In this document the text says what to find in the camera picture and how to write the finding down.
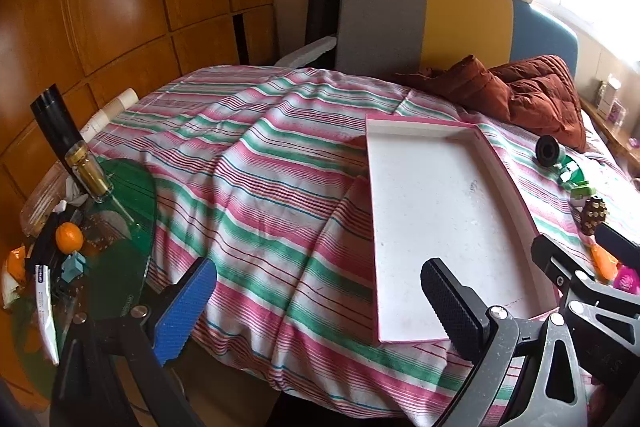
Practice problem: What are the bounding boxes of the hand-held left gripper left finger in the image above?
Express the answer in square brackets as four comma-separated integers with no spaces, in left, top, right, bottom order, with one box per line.
[50,257,218,427]

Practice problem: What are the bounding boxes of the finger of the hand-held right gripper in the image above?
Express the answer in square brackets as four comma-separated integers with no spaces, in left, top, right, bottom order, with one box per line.
[595,223,640,269]
[531,234,626,306]

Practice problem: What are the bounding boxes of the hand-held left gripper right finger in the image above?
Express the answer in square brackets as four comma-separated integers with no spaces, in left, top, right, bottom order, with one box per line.
[421,258,590,427]

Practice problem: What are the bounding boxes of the orange building blocks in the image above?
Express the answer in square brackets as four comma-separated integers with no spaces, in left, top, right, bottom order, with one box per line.
[590,243,621,280]

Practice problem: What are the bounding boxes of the purple spiky ball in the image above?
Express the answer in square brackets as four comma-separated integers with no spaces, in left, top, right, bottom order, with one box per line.
[615,264,640,295]

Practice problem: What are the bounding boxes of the white tray with pink rim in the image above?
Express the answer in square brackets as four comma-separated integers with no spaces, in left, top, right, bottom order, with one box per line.
[365,113,558,345]

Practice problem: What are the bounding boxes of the brown pine cone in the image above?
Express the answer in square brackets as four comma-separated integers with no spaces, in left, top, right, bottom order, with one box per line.
[580,196,608,236]

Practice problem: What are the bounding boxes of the black round cap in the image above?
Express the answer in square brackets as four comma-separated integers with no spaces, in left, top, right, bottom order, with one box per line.
[535,136,562,168]

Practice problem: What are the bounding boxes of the wooden bedside table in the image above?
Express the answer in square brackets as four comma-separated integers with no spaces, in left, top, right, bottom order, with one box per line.
[580,96,640,172]

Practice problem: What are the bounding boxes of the small teal block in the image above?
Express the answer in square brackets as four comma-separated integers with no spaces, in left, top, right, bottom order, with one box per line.
[62,254,87,280]

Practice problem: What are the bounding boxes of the green glass round table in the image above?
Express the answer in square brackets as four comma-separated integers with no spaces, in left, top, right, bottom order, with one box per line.
[10,156,157,370]

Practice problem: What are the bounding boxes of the tangerine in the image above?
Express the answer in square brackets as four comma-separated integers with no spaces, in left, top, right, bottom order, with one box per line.
[55,223,84,253]

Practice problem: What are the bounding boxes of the white tube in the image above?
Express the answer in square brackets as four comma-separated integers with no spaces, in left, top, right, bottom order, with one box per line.
[32,263,62,365]

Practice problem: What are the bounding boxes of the striped blanket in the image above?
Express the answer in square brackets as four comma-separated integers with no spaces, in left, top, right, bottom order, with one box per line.
[90,66,640,420]

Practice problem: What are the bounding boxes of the white box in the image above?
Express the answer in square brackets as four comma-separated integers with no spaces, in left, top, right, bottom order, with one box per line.
[597,76,622,114]

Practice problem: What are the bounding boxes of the rust brown duvet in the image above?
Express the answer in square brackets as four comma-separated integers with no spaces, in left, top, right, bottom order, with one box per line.
[392,54,587,152]

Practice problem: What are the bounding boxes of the black cylinder flask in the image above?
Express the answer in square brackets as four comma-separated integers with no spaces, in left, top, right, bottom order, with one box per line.
[30,88,115,204]

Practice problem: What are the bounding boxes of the orange peel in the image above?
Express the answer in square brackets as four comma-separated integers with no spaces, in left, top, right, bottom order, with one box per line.
[5,246,27,284]

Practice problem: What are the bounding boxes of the clear plastic package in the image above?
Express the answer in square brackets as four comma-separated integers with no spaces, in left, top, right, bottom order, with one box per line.
[20,172,76,235]

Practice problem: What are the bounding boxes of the stack of white paper cups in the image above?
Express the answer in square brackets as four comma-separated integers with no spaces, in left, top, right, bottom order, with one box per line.
[80,88,140,142]

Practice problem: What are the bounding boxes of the white foam piece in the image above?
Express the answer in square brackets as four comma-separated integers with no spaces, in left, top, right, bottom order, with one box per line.
[274,34,337,68]

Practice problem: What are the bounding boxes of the grey yellow blue headboard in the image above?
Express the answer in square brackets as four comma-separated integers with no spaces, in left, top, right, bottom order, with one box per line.
[335,0,580,80]

